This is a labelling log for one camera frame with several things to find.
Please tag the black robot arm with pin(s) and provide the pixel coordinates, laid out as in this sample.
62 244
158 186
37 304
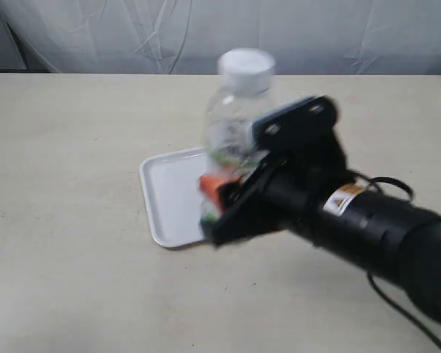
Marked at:
385 236

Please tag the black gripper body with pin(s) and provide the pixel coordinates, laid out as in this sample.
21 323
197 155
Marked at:
282 193

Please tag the white backdrop cloth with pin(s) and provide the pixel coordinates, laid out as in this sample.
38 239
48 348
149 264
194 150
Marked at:
187 37

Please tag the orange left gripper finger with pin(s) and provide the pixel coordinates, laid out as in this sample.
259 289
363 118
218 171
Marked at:
217 185

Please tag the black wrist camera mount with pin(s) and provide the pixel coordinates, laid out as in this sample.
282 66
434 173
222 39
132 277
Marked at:
302 132

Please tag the white rectangular tray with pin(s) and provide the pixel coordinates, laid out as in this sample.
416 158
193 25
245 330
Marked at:
174 203

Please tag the clear plastic bottle white cap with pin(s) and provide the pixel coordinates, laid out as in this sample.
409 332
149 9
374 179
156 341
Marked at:
243 96

